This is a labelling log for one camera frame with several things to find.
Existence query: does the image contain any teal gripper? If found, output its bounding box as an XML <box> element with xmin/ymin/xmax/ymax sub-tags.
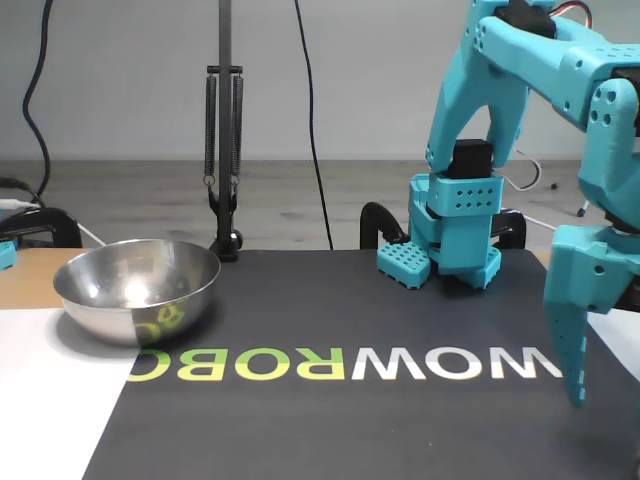
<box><xmin>543</xmin><ymin>224</ymin><xmax>640</xmax><ymax>409</ymax></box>

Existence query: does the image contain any teal robot base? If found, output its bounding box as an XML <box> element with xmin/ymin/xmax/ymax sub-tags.
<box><xmin>376</xmin><ymin>172</ymin><xmax>504</xmax><ymax>292</ymax></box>

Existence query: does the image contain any metal bowl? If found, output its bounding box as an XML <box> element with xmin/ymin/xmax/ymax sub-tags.
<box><xmin>53</xmin><ymin>238</ymin><xmax>222</xmax><ymax>349</ymax></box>

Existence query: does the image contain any white paper sheet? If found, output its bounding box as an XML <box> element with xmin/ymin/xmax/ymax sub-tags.
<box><xmin>0</xmin><ymin>308</ymin><xmax>146</xmax><ymax>480</ymax></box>
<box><xmin>582</xmin><ymin>312</ymin><xmax>640</xmax><ymax>381</ymax></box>

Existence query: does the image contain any black table clamp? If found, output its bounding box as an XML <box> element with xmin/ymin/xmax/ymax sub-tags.
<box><xmin>0</xmin><ymin>208</ymin><xmax>84</xmax><ymax>250</ymax></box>
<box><xmin>360</xmin><ymin>202</ymin><xmax>411</xmax><ymax>250</ymax></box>
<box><xmin>492</xmin><ymin>209</ymin><xmax>527</xmax><ymax>250</ymax></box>

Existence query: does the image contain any black mat with WOWROBO print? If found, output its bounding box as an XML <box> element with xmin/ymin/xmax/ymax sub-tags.
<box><xmin>81</xmin><ymin>249</ymin><xmax>640</xmax><ymax>480</ymax></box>

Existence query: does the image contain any small teal printed part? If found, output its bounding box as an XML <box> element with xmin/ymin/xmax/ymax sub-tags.
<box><xmin>0</xmin><ymin>238</ymin><xmax>20</xmax><ymax>271</ymax></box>

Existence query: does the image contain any red white black servo cable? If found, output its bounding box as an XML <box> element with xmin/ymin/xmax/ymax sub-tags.
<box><xmin>549</xmin><ymin>2</ymin><xmax>599</xmax><ymax>26</ymax></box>
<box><xmin>502</xmin><ymin>149</ymin><xmax>543</xmax><ymax>191</ymax></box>

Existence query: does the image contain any black hanging cable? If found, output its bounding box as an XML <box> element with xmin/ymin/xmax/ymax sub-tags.
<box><xmin>22</xmin><ymin>0</ymin><xmax>54</xmax><ymax>206</ymax></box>
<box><xmin>294</xmin><ymin>0</ymin><xmax>335</xmax><ymax>251</ymax></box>

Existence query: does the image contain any black plug cable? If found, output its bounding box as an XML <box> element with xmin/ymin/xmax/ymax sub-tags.
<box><xmin>0</xmin><ymin>177</ymin><xmax>39</xmax><ymax>201</ymax></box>

